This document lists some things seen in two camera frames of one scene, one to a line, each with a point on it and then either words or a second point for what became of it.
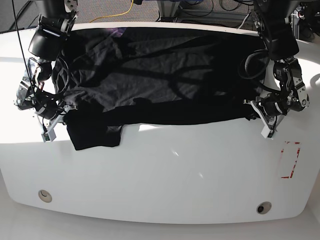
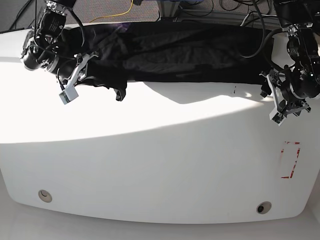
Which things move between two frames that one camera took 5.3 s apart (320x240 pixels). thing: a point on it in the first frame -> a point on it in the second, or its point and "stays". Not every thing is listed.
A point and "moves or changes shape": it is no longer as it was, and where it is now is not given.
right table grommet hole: x=263 y=207 stays
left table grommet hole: x=45 y=196 stays
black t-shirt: x=104 y=78 moves or changes shape
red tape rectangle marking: x=294 y=164 stays
